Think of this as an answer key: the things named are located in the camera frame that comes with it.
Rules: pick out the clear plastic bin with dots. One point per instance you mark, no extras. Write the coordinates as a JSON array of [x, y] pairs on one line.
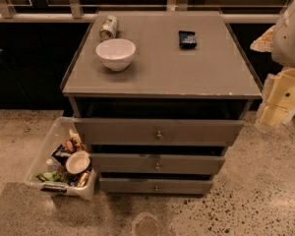
[[63, 134]]

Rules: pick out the grey top drawer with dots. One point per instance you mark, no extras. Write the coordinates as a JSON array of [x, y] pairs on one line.
[[176, 132]]

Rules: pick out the clear plastic bottle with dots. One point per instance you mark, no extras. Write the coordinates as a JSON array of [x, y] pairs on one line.
[[53, 165]]

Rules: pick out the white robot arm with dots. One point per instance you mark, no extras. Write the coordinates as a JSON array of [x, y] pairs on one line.
[[283, 41]]

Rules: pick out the white ceramic bowl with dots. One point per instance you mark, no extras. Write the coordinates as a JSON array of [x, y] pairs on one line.
[[116, 54]]

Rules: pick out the white bowl in bin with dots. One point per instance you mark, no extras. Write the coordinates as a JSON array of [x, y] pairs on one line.
[[78, 162]]

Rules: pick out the grey drawer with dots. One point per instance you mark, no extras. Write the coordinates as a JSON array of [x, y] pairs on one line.
[[176, 132], [146, 186], [144, 163]]

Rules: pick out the metal window railing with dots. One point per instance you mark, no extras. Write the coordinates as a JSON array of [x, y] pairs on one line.
[[231, 13]]

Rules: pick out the dark blue snack packet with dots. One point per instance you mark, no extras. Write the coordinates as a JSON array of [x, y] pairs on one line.
[[187, 39]]

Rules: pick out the green white soda can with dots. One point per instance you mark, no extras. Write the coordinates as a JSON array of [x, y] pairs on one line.
[[109, 28]]

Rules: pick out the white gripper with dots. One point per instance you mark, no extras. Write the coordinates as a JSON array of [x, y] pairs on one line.
[[290, 39]]

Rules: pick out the grey middle drawer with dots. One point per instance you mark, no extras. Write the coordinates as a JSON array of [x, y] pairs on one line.
[[144, 163]]

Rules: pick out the grey bottom drawer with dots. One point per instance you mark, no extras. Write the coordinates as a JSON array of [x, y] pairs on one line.
[[146, 186]]

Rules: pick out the grey drawer cabinet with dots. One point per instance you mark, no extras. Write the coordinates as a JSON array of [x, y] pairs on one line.
[[209, 82]]

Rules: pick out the green snack bag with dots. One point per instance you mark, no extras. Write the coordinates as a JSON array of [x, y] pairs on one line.
[[53, 176]]

